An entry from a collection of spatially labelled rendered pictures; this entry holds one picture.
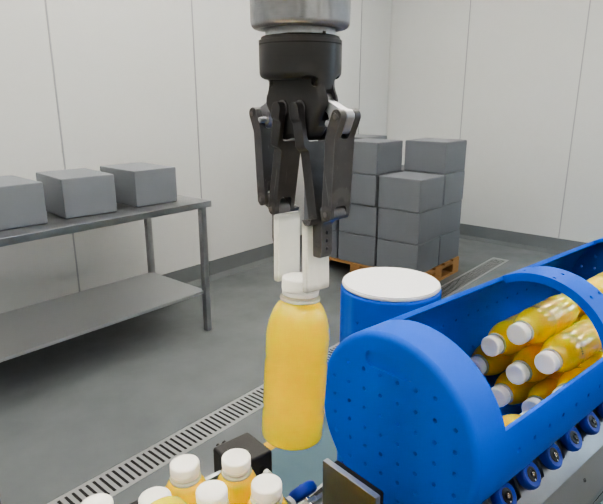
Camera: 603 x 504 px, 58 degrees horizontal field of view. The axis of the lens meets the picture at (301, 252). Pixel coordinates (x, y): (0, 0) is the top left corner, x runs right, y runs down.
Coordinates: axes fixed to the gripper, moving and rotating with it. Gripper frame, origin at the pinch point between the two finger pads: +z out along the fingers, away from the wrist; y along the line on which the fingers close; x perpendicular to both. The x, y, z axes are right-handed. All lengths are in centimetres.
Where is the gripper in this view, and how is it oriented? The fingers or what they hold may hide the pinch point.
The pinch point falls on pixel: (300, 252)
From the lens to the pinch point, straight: 54.4
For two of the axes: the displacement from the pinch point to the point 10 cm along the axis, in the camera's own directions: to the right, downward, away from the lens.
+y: -6.5, -2.1, 7.3
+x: -7.6, 1.8, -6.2
